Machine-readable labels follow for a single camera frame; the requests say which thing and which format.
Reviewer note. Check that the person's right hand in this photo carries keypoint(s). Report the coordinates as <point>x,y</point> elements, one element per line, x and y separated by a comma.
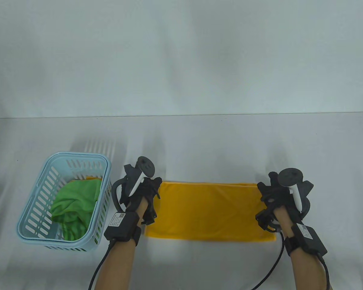
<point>278,196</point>

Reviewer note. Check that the black sensor box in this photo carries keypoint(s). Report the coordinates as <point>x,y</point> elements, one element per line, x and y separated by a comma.
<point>310,238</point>
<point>121,226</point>

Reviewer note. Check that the person's left forearm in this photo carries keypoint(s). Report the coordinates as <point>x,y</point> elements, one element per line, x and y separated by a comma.
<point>118,265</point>

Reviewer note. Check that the green crumpled towel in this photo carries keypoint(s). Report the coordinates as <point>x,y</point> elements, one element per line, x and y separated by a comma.
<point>72,202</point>

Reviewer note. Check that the yellow square towel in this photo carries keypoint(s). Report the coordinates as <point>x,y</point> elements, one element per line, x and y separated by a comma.
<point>208,211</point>

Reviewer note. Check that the person's left hand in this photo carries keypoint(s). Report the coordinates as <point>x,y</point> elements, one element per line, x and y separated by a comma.
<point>149,190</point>

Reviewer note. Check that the orange cloth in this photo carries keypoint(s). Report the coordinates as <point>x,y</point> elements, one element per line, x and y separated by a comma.
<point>92,178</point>

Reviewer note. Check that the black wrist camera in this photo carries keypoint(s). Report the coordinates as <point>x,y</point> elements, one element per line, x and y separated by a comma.
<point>149,216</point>
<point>264,220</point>

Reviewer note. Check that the person's right forearm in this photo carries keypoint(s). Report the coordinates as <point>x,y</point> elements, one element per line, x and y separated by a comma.
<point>308,272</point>

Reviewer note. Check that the light blue plastic basket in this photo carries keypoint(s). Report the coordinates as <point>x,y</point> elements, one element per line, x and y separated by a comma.
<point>33,208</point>

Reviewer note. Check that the black and white controller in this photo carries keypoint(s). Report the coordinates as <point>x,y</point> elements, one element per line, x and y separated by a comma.
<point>290,176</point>
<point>145,166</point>

